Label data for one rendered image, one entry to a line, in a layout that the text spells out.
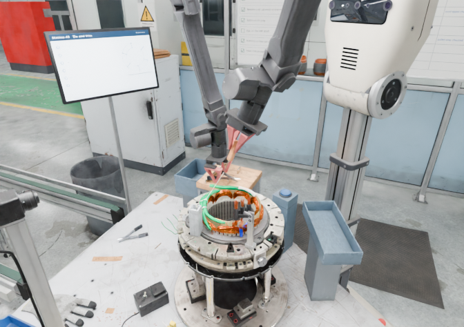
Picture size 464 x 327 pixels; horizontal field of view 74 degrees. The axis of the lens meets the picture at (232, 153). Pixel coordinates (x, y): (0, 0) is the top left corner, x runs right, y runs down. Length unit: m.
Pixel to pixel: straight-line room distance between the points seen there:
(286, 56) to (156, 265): 0.92
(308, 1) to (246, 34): 2.52
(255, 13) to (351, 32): 2.10
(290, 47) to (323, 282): 0.76
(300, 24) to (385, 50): 0.39
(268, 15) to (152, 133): 1.57
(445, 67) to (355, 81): 2.01
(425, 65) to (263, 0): 1.45
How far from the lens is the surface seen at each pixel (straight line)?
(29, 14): 4.45
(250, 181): 1.18
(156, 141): 3.22
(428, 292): 2.50
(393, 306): 2.33
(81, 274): 1.33
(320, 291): 1.14
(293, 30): 0.62
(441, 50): 2.96
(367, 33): 0.99
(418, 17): 0.99
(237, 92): 0.67
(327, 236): 1.03
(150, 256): 1.31
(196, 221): 0.85
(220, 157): 1.10
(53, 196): 1.95
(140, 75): 1.82
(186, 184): 1.23
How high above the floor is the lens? 1.68
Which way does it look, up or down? 26 degrees down
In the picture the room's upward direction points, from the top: straight up
